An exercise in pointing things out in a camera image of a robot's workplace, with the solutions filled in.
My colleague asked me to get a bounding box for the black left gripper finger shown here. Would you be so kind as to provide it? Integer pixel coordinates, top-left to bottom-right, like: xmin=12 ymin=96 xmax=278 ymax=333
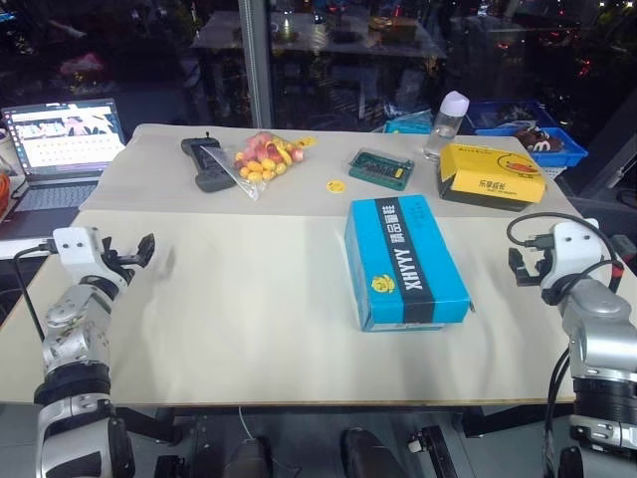
xmin=129 ymin=232 xmax=158 ymax=269
xmin=158 ymin=245 xmax=178 ymax=283

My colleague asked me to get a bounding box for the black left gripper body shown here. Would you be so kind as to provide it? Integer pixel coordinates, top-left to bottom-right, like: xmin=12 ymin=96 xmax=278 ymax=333
xmin=101 ymin=236 xmax=137 ymax=283

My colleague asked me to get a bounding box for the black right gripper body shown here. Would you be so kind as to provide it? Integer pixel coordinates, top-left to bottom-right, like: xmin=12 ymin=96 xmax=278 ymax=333
xmin=526 ymin=233 xmax=557 ymax=287

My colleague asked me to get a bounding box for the blue rectangular box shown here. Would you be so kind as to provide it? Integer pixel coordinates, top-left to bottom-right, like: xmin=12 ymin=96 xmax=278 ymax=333
xmin=343 ymin=194 xmax=473 ymax=334

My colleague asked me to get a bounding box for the yellow cardboard box with duck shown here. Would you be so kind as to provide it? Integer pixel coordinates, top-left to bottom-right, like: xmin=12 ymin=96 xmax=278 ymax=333
xmin=436 ymin=142 xmax=547 ymax=205

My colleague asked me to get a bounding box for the black handheld controller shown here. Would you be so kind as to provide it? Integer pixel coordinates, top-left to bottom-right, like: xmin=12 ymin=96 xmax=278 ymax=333
xmin=180 ymin=130 xmax=236 ymax=193

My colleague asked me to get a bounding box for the blue plastic bin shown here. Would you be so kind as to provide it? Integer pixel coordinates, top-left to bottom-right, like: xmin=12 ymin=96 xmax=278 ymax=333
xmin=517 ymin=126 xmax=589 ymax=168
xmin=467 ymin=101 xmax=559 ymax=136

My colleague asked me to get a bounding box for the open grey laptop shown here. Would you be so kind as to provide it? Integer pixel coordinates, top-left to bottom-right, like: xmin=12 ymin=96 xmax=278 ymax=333
xmin=0 ymin=97 xmax=127 ymax=214

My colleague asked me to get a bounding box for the clear bag of toy fruit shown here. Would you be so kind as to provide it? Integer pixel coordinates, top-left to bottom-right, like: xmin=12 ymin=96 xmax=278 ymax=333
xmin=198 ymin=130 xmax=309 ymax=201

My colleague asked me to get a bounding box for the clear bottle with white cap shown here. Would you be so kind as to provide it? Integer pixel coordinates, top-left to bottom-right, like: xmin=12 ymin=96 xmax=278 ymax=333
xmin=423 ymin=91 xmax=471 ymax=162

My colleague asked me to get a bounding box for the green screwdriver bit case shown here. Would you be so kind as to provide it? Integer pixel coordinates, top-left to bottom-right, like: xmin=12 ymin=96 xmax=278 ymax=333
xmin=347 ymin=147 xmax=416 ymax=191

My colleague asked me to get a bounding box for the flat blue box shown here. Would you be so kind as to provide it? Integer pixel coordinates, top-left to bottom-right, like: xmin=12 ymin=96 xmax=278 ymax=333
xmin=383 ymin=108 xmax=445 ymax=135

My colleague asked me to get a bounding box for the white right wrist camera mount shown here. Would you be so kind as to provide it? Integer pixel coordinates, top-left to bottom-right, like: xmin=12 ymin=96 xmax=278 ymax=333
xmin=538 ymin=222 xmax=602 ymax=302

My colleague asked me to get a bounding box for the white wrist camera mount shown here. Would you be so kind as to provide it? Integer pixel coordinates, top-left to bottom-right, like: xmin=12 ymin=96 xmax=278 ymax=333
xmin=538 ymin=222 xmax=602 ymax=302
xmin=51 ymin=226 xmax=130 ymax=292

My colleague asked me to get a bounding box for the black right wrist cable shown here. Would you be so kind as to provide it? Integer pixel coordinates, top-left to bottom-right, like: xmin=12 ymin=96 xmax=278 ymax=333
xmin=506 ymin=212 xmax=600 ymax=250

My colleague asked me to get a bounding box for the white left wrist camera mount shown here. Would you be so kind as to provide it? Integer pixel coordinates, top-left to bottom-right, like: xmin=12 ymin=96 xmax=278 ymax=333
xmin=51 ymin=226 xmax=130 ymax=292

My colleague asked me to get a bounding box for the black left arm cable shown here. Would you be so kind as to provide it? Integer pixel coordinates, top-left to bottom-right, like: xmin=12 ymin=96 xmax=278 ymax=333
xmin=13 ymin=240 xmax=57 ymax=345

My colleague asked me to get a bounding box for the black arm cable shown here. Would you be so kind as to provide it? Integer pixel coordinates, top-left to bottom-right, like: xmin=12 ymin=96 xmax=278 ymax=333
xmin=544 ymin=348 xmax=574 ymax=454
xmin=13 ymin=240 xmax=57 ymax=345

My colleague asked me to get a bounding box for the black right arm lower cable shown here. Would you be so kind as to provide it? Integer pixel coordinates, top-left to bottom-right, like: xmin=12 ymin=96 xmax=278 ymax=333
xmin=544 ymin=348 xmax=574 ymax=454

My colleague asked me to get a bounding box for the grey window post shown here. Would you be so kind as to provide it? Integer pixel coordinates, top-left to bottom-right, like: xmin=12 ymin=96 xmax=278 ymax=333
xmin=237 ymin=0 xmax=273 ymax=126

